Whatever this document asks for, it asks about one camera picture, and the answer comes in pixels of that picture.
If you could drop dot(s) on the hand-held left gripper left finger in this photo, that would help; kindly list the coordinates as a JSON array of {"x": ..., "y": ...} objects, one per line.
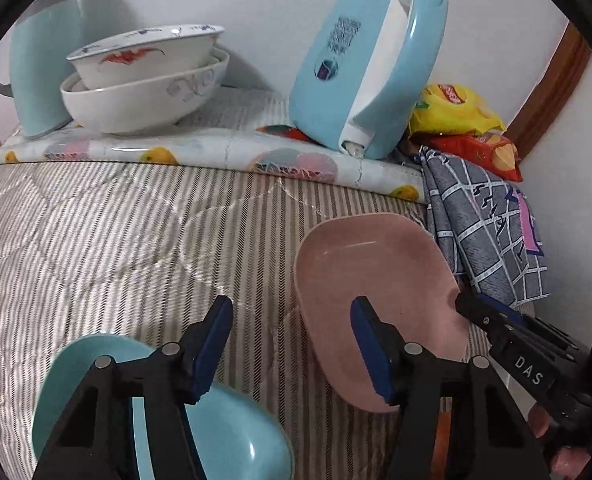
[{"x": 214, "y": 347}]

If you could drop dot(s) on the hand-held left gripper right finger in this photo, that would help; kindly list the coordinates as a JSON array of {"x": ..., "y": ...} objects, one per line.
[{"x": 370, "y": 350}]

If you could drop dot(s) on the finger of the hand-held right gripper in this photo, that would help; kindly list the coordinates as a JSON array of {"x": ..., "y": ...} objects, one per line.
[
  {"x": 505, "y": 340},
  {"x": 535, "y": 327}
]

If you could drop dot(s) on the light blue bowl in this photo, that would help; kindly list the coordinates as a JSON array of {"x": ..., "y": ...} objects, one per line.
[{"x": 241, "y": 425}]

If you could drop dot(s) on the pink plate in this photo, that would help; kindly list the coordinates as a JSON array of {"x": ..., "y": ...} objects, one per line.
[{"x": 375, "y": 260}]

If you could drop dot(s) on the person's right hand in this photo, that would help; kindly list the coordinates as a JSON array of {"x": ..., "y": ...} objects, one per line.
[{"x": 539, "y": 420}]

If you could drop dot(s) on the grey checked cloth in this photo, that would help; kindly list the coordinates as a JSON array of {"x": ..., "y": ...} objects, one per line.
[{"x": 480, "y": 220}]

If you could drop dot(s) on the striped quilt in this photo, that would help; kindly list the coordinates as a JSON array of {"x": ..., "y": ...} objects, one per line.
[{"x": 126, "y": 240}]

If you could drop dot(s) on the red snack bag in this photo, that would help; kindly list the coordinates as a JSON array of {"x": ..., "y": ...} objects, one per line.
[{"x": 490, "y": 152}]

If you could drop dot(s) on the fruit print plastic mat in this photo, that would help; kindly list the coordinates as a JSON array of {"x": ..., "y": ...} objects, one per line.
[{"x": 201, "y": 147}]

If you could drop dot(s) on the yellow snack bag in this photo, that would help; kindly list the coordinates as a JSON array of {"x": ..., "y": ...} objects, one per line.
[{"x": 450, "y": 110}]

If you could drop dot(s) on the large white bowl blue print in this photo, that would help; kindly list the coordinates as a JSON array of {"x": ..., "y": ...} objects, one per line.
[{"x": 141, "y": 107}]

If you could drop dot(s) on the light blue tissue box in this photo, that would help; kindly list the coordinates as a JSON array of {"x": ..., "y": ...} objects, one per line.
[{"x": 336, "y": 60}]

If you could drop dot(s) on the white bowl with red print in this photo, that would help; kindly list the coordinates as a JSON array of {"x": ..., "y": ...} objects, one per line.
[{"x": 141, "y": 60}]

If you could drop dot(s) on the light blue kettle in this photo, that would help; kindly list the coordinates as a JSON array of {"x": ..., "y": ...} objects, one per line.
[{"x": 46, "y": 70}]

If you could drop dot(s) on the brown wooden door frame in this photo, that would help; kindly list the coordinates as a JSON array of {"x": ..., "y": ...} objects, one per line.
[{"x": 550, "y": 95}]

